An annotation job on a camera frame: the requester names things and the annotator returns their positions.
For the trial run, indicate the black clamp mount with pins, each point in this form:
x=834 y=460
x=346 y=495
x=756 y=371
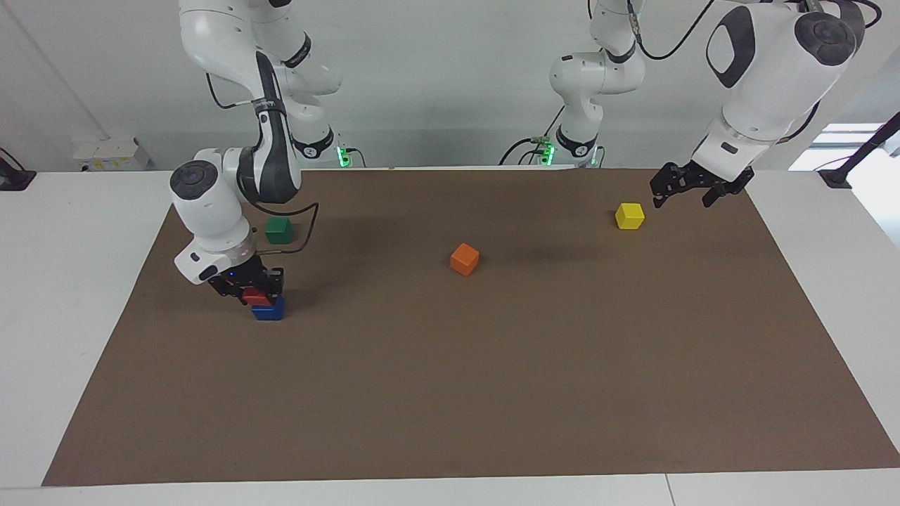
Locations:
x=14 y=179

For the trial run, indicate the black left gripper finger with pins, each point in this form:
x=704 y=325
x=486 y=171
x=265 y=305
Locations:
x=668 y=181
x=738 y=185

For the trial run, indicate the black angled stand pole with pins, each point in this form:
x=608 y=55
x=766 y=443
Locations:
x=837 y=176

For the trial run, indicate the blue wooden block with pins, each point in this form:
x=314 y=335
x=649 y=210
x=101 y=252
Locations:
x=271 y=313

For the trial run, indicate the brown paper mat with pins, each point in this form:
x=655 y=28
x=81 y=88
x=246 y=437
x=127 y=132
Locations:
x=450 y=379

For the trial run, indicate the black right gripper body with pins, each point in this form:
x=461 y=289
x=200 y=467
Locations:
x=242 y=275

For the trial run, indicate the green wooden block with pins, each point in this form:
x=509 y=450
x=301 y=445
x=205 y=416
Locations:
x=279 y=230

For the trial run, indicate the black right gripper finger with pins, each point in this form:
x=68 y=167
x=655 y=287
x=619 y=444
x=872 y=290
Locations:
x=235 y=292
x=276 y=281

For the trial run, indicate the yellow wooden block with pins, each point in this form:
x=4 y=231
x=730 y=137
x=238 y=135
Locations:
x=629 y=216

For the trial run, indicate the orange wooden block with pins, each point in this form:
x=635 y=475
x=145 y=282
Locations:
x=465 y=260

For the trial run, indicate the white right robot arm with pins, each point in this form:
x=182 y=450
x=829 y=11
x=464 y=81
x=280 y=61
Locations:
x=211 y=204

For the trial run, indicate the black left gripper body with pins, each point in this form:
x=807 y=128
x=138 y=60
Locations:
x=706 y=177

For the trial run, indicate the white wall box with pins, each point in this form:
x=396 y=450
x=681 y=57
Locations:
x=112 y=154

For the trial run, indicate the red wooden block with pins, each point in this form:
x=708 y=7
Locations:
x=256 y=300

